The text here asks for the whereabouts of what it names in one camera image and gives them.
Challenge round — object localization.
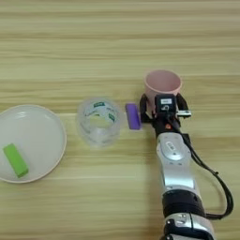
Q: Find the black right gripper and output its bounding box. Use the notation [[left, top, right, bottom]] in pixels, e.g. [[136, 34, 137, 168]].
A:
[[139, 93, 192, 138]]

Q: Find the pink plastic cup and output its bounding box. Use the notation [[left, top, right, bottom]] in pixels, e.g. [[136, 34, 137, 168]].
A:
[[143, 69, 184, 114]]

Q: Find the clear tape roll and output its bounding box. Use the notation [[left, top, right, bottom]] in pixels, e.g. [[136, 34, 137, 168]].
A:
[[75, 97, 124, 149]]

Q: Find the white round plate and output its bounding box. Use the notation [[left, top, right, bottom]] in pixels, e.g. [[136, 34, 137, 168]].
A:
[[0, 104, 68, 185]]

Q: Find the green rectangular block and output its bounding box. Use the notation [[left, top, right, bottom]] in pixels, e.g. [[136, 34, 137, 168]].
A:
[[3, 142, 30, 179]]

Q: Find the purple rectangular block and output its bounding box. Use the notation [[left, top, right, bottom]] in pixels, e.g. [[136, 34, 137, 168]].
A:
[[125, 102, 143, 131]]

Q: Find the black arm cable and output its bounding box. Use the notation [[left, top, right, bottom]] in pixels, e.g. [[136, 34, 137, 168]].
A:
[[171, 114, 234, 220]]

